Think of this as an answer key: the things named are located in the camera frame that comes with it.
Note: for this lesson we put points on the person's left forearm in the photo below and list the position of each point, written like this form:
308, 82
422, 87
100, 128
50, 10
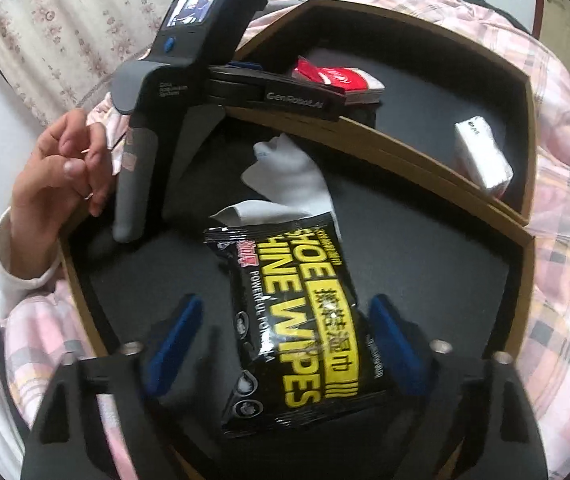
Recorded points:
10, 280

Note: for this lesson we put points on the black and yellow wipes packet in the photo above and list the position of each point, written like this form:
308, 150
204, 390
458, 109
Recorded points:
290, 310

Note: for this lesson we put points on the floral curtain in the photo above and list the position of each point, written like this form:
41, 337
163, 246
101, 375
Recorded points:
65, 35

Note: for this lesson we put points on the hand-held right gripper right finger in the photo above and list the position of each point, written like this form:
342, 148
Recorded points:
395, 345

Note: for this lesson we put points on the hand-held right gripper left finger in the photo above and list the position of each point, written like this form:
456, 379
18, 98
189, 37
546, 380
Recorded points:
175, 345

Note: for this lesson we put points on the red and white tissue pack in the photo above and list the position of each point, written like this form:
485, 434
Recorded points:
480, 160
335, 75

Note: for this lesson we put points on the pink plaid quilt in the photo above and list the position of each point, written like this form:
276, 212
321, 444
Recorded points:
565, 235

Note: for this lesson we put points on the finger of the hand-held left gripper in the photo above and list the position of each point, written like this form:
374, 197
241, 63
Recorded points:
245, 64
339, 96

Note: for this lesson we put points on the person's left hand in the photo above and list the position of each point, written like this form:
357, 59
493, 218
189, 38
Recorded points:
45, 185

